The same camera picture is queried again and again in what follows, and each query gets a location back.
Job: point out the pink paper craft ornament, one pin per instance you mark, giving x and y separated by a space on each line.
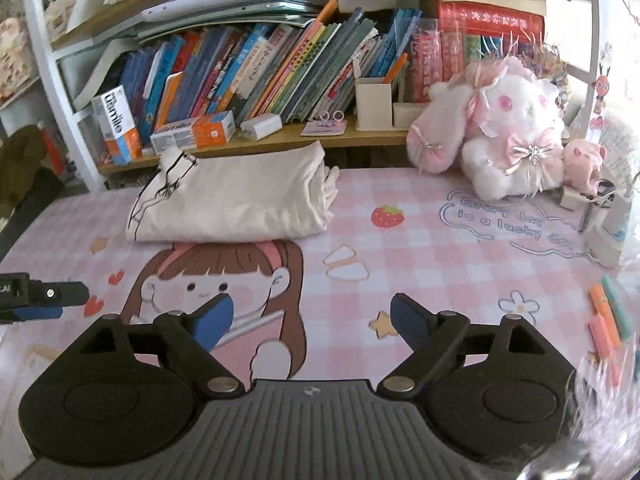
15 60

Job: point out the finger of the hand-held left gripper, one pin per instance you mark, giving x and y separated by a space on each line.
60 294
37 313

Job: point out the white pink plush bunny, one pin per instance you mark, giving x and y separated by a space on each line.
505 160

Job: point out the white patterned cloth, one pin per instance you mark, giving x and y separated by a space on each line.
620 145

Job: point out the flat white orange box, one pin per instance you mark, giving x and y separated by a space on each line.
195 132

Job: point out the tall white orange box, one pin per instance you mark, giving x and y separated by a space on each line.
117 125

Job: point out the pink hair clip card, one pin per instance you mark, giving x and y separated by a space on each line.
325 127

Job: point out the red bottle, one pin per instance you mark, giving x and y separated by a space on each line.
52 147

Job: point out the black chair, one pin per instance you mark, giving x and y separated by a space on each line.
30 215

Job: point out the orange paper strip bundle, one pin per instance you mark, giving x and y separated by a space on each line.
605 310

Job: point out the cartoon wall sticker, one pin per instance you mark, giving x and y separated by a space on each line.
600 90

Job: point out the pink checked cartoon desk mat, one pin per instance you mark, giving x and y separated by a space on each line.
425 260

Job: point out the blurred translucent plastic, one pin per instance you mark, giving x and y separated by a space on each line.
605 410

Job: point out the row of colourful books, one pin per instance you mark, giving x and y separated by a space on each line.
280 70

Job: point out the iridescent tinsel ornament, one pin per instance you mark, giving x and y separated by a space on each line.
550 70

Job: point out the beige pen holder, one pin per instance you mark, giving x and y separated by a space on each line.
372 105

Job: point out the white tablet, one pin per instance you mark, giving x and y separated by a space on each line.
225 0

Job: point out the small pink plush pig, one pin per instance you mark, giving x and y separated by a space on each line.
582 165

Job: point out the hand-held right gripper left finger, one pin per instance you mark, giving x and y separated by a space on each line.
215 320

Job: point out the cream t-shirt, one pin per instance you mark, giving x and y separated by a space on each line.
235 195

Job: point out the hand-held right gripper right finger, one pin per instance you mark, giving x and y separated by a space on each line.
410 322

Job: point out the small white cube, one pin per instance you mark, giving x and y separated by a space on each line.
569 199

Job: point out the teal paper strip bundle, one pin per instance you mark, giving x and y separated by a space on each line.
617 310

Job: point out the curved white booklet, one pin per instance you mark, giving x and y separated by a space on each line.
95 80

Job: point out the small white box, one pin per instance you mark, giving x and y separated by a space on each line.
261 126

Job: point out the olive green jacket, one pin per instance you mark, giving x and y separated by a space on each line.
20 165

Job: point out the white frame wooden bookshelf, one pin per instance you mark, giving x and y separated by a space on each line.
370 136

